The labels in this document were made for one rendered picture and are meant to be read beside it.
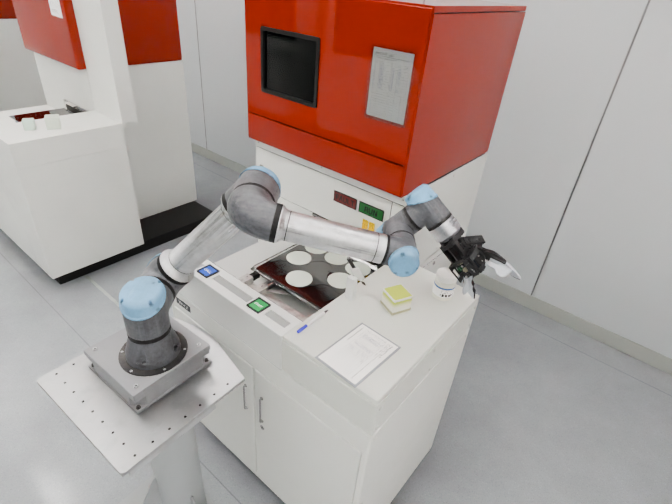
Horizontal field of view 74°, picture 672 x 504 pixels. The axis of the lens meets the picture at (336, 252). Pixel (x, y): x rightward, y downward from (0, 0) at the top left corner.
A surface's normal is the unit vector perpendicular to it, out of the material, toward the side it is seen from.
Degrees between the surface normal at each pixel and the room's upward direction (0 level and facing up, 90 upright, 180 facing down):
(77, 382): 0
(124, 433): 0
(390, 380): 0
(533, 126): 90
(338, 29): 90
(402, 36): 90
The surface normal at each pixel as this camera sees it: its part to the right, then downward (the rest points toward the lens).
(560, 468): 0.07, -0.84
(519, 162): -0.64, 0.37
